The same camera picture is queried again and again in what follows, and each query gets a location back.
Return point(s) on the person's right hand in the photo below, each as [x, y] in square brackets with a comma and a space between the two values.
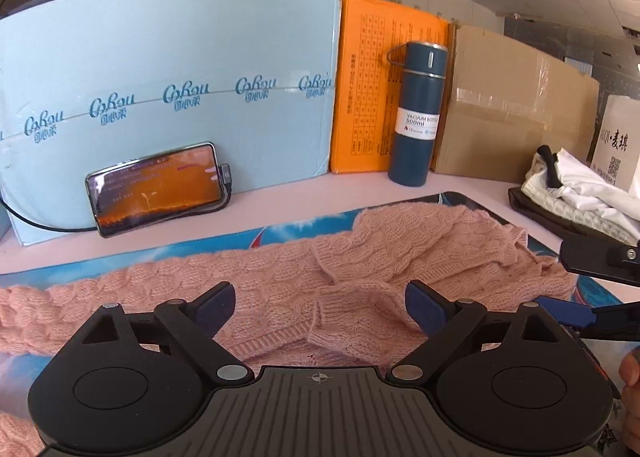
[631, 372]

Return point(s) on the smartphone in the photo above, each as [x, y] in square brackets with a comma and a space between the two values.
[155, 189]

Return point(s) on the pile of folded clothes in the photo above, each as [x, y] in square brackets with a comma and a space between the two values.
[535, 219]

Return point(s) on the printed desk mat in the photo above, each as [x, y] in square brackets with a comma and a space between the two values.
[210, 237]

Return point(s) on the white knit garment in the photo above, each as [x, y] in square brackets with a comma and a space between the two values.
[540, 192]

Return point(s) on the brown cardboard box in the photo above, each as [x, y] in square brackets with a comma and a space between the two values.
[515, 112]

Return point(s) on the pink knit sweater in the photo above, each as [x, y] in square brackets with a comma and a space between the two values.
[280, 277]

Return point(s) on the orange cardboard box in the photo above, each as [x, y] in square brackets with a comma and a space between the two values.
[370, 87]

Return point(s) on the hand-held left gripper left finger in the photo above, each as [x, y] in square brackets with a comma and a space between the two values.
[220, 304]

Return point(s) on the white printed box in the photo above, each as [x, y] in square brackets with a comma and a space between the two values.
[620, 132]

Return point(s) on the light blue cardboard box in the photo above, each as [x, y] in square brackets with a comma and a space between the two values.
[175, 52]

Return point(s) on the dark blue vacuum bottle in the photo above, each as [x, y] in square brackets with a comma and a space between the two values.
[415, 157]

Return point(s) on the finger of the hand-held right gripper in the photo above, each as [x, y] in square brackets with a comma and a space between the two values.
[565, 312]
[595, 259]

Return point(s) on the white cloth garment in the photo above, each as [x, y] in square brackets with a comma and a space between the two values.
[590, 182]

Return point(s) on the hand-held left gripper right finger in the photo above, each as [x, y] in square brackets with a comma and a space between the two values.
[425, 309]

